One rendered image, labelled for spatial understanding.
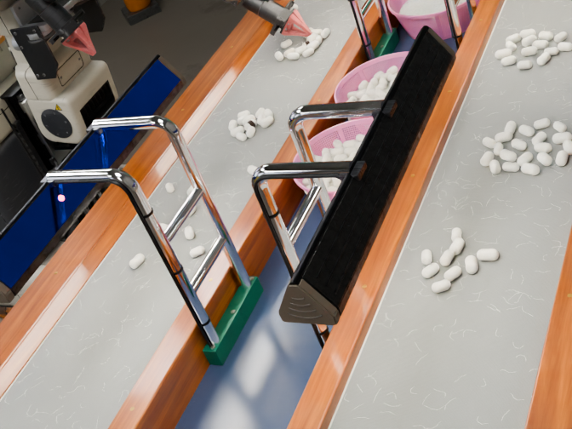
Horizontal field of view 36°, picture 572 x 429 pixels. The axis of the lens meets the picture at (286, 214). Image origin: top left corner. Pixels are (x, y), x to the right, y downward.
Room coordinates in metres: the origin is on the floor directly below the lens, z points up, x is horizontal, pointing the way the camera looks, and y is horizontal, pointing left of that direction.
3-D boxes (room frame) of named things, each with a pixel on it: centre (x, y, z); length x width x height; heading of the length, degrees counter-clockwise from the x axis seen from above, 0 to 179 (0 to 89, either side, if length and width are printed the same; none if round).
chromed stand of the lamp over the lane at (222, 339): (1.37, 0.23, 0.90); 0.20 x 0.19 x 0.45; 144
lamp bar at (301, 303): (1.09, -0.16, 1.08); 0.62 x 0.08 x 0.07; 144
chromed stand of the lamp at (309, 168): (1.13, -0.09, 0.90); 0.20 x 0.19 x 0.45; 144
